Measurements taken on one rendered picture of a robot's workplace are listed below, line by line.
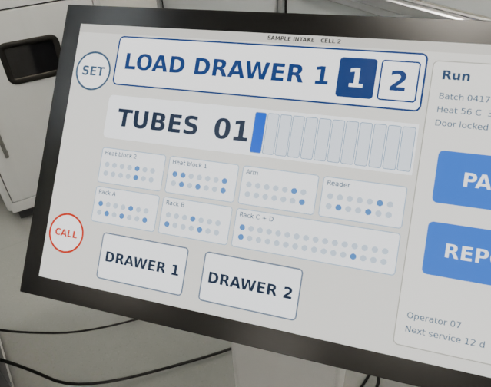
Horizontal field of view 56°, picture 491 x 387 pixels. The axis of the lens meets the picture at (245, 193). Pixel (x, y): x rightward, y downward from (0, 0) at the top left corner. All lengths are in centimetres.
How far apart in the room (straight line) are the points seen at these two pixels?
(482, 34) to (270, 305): 29
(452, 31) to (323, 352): 30
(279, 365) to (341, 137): 35
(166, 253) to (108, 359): 124
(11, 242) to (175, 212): 184
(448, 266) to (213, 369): 123
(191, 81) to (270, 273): 20
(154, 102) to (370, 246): 25
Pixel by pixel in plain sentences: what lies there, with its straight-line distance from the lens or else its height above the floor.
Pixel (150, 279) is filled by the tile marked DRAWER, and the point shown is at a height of 99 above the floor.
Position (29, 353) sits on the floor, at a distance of 179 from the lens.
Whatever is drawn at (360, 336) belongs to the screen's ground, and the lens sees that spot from 42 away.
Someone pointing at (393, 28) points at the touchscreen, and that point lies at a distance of 45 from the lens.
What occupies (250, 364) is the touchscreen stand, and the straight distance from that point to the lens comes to 68.
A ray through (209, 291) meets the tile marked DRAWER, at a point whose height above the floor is 99.
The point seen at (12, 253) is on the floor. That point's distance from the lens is 219.
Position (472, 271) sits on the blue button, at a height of 104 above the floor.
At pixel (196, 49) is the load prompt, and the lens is 47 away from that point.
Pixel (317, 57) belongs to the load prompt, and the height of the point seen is 117.
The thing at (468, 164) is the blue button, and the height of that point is 111.
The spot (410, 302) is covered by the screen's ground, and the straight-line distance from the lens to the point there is 42.
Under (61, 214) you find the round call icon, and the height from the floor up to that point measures 103.
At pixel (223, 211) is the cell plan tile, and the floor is 105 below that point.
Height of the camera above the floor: 132
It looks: 37 degrees down
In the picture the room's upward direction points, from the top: 3 degrees counter-clockwise
